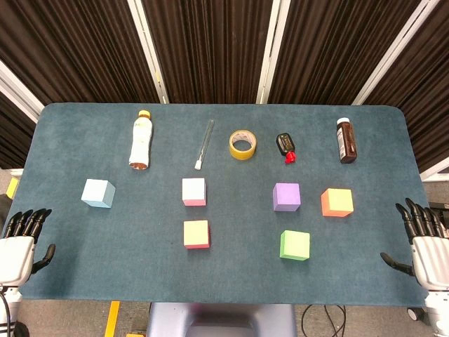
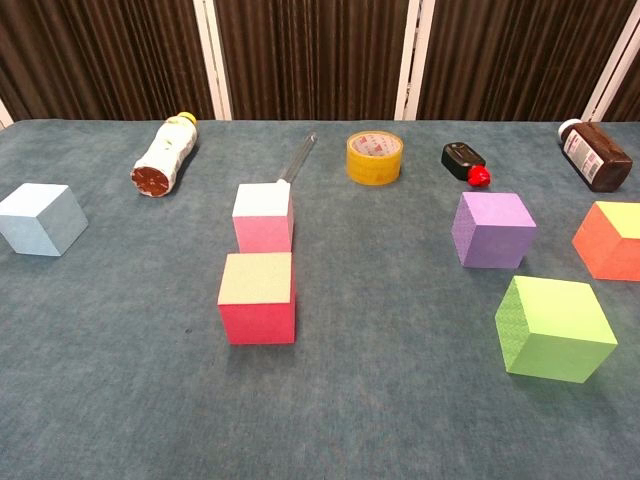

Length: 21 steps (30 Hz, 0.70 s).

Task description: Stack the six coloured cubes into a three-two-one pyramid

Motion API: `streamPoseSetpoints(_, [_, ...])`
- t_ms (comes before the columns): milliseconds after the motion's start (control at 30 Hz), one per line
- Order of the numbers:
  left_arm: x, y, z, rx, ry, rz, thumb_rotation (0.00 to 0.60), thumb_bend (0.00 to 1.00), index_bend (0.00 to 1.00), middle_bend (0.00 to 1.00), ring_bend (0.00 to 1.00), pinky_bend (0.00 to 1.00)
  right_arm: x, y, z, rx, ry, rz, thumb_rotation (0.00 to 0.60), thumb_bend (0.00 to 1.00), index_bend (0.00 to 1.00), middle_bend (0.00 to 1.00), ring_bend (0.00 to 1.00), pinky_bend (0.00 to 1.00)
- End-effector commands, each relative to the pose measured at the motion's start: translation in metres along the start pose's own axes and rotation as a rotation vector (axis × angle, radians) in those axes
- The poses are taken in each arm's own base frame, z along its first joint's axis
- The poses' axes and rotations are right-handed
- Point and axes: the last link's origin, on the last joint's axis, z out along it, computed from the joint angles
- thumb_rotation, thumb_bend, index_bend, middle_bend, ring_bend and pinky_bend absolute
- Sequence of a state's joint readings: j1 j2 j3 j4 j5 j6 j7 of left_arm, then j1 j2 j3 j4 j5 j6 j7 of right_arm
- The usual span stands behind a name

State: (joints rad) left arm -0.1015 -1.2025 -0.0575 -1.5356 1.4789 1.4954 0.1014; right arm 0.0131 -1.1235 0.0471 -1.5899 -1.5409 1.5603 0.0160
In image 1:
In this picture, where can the black caster wheel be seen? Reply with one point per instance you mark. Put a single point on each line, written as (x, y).
(415, 314)

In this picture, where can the pink foam cube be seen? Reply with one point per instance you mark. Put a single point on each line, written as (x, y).
(193, 189)

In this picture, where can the blue felt table mat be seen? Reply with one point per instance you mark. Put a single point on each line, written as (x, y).
(140, 274)

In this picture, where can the purple foam cube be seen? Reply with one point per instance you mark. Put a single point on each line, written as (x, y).
(286, 196)

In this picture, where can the black bottle red cap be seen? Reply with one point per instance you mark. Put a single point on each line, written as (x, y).
(284, 142)

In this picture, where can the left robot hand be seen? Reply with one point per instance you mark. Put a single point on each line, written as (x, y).
(15, 252)

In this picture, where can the light blue foam cube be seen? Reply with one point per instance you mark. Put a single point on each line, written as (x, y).
(96, 191)

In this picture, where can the orange foam cube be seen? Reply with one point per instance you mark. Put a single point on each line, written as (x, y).
(338, 201)

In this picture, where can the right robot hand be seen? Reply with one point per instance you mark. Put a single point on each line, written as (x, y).
(431, 256)

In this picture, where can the red foam cube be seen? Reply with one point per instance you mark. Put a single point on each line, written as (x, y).
(196, 233)

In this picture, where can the brown bottle white cap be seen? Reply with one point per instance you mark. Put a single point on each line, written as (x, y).
(349, 144)

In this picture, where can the green foam cube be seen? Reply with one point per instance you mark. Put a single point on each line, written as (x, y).
(294, 244)

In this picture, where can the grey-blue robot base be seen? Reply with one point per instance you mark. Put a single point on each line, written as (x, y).
(168, 319)

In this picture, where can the glass test tube white stopper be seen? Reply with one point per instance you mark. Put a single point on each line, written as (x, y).
(204, 147)

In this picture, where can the black box device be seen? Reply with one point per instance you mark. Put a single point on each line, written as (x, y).
(443, 206)

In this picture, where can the white partition post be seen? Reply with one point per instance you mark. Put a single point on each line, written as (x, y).
(273, 45)
(147, 45)
(394, 52)
(14, 87)
(435, 173)

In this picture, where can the yellow tape roll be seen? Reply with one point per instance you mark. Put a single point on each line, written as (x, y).
(242, 153)

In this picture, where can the white drink bottle yellow cap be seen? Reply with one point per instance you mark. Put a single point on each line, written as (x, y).
(141, 140)

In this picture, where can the yellow floor tape strip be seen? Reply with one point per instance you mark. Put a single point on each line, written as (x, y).
(112, 319)

